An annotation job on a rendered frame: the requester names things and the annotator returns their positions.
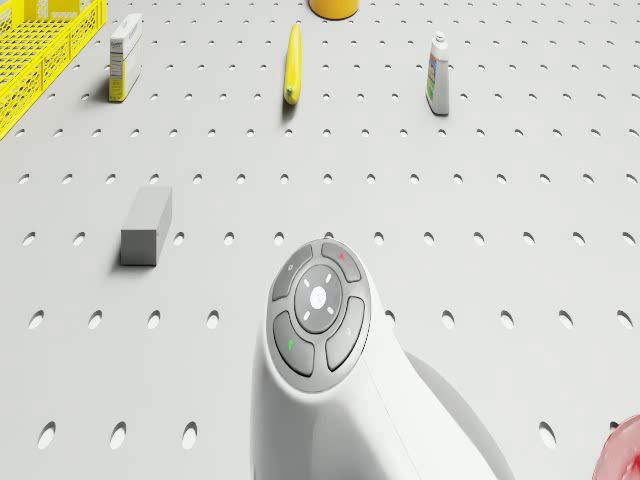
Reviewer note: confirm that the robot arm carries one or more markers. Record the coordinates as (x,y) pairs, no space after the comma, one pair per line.
(320,410)

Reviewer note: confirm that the grey cube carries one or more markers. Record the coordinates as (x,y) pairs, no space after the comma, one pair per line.
(145,225)

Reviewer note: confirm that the banana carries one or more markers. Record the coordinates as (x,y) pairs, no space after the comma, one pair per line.
(293,65)

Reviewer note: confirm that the small white bottle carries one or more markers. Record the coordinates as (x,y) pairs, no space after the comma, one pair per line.
(438,80)

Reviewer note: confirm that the yellow bowl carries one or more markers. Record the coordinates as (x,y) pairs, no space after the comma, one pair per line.
(334,9)

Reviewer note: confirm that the white and yellow box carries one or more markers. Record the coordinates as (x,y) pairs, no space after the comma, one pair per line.
(125,60)

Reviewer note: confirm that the yellow basket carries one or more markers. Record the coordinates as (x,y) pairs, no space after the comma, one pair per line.
(30,60)

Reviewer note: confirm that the red plate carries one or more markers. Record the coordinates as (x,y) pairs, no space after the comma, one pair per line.
(622,450)

